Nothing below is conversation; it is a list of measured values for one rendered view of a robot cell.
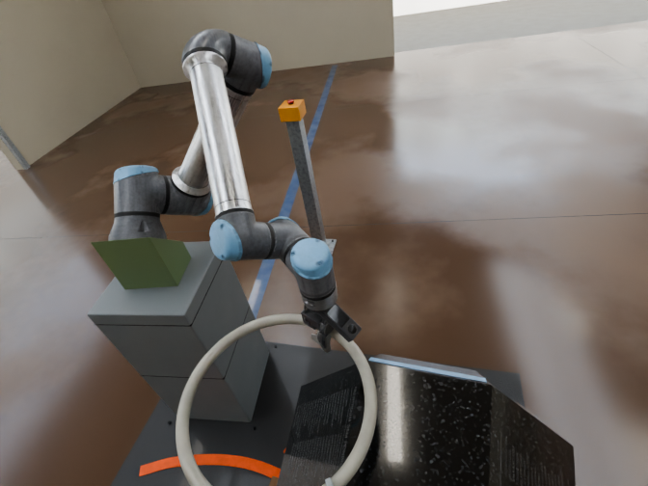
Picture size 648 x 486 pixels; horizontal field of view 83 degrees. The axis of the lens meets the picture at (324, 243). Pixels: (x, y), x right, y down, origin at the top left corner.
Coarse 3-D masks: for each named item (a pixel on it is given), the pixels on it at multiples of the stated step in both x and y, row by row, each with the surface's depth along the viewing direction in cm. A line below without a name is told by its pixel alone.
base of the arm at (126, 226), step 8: (120, 216) 128; (128, 216) 128; (136, 216) 129; (144, 216) 130; (152, 216) 133; (120, 224) 127; (128, 224) 127; (136, 224) 128; (144, 224) 129; (152, 224) 131; (160, 224) 136; (112, 232) 127; (120, 232) 126; (128, 232) 126; (136, 232) 126; (144, 232) 128; (152, 232) 130; (160, 232) 133
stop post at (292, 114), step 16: (288, 112) 202; (304, 112) 208; (288, 128) 211; (304, 128) 215; (304, 144) 217; (304, 160) 222; (304, 176) 230; (304, 192) 238; (320, 224) 256; (336, 240) 277
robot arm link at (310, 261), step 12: (312, 240) 84; (288, 252) 86; (300, 252) 82; (312, 252) 82; (324, 252) 82; (288, 264) 86; (300, 264) 80; (312, 264) 80; (324, 264) 80; (300, 276) 82; (312, 276) 81; (324, 276) 82; (300, 288) 87; (312, 288) 84; (324, 288) 85; (312, 300) 87
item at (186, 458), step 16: (256, 320) 105; (272, 320) 105; (288, 320) 105; (240, 336) 104; (336, 336) 99; (208, 352) 100; (352, 352) 95; (368, 368) 92; (192, 384) 94; (368, 384) 89; (192, 400) 93; (368, 400) 86; (176, 416) 89; (368, 416) 84; (176, 432) 86; (368, 432) 81; (176, 448) 84; (192, 464) 81; (352, 464) 77; (192, 480) 79; (336, 480) 76
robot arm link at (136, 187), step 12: (120, 168) 131; (132, 168) 130; (144, 168) 132; (120, 180) 129; (132, 180) 129; (144, 180) 131; (156, 180) 135; (168, 180) 138; (120, 192) 129; (132, 192) 129; (144, 192) 131; (156, 192) 134; (168, 192) 136; (120, 204) 129; (132, 204) 128; (144, 204) 130; (156, 204) 135; (168, 204) 137
